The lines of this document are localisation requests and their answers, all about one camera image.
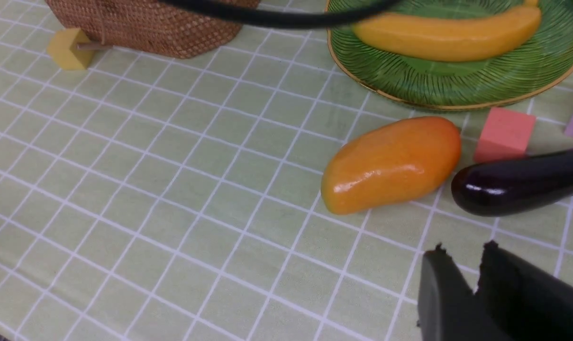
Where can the green leaf-shaped glass plate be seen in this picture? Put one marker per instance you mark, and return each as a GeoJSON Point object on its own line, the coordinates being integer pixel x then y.
{"type": "Point", "coordinates": [542, 63]}

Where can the woven wicker basket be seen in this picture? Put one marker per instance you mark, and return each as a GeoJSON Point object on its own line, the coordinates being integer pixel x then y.
{"type": "Point", "coordinates": [143, 25]}

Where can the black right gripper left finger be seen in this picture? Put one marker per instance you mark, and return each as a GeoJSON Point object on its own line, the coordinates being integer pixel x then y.
{"type": "Point", "coordinates": [447, 308]}

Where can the green checkered tablecloth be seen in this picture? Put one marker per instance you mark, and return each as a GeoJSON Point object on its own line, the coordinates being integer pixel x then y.
{"type": "Point", "coordinates": [152, 199]}

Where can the yellow foam cube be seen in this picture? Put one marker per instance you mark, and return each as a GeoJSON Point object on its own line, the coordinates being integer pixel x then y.
{"type": "Point", "coordinates": [64, 51]}

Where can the orange mango toy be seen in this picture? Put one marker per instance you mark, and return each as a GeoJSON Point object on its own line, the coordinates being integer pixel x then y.
{"type": "Point", "coordinates": [396, 163]}

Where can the red foam cube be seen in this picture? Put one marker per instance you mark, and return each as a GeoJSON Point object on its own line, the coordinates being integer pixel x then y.
{"type": "Point", "coordinates": [505, 135]}

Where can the yellow banana toy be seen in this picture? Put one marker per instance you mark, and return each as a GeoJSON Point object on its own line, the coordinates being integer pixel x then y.
{"type": "Point", "coordinates": [451, 40]}

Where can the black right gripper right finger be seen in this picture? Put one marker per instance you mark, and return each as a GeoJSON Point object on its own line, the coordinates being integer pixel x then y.
{"type": "Point", "coordinates": [524, 301]}

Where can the purple eggplant toy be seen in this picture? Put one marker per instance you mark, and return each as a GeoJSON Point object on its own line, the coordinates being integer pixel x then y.
{"type": "Point", "coordinates": [508, 187]}

